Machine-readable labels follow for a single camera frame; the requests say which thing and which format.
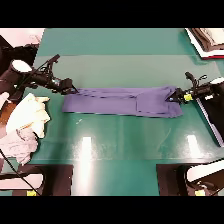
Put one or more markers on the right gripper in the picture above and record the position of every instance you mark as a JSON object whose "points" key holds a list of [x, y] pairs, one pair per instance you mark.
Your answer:
{"points": [[178, 95]]}

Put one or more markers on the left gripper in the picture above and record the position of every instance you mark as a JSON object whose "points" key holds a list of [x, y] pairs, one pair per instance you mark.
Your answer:
{"points": [[67, 86]]}

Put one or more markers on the purple shirt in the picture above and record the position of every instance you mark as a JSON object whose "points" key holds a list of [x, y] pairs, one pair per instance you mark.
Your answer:
{"points": [[123, 104]]}

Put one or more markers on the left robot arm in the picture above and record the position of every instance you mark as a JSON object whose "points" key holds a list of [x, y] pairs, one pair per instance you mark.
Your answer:
{"points": [[16, 75]]}

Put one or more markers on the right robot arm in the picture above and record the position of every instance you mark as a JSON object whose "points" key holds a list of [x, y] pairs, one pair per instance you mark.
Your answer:
{"points": [[210, 89]]}

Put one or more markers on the cream garment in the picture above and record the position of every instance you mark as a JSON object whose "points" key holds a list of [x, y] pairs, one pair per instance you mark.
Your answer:
{"points": [[28, 113]]}

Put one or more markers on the white garment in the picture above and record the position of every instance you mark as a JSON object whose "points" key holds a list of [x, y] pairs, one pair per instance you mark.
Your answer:
{"points": [[200, 50]]}

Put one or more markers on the brown garment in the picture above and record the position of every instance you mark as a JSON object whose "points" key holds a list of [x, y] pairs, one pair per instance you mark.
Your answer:
{"points": [[208, 37]]}

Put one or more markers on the pale grey garment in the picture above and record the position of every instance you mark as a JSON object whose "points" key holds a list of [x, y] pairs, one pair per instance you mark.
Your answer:
{"points": [[18, 145]]}

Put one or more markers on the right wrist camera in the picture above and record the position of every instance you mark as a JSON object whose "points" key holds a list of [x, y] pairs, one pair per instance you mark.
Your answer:
{"points": [[193, 80]]}

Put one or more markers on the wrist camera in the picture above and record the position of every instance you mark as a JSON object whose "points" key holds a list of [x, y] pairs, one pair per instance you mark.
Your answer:
{"points": [[193, 80], [50, 63]]}

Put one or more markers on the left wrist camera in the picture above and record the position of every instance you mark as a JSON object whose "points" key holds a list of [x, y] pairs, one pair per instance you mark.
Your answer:
{"points": [[50, 63]]}

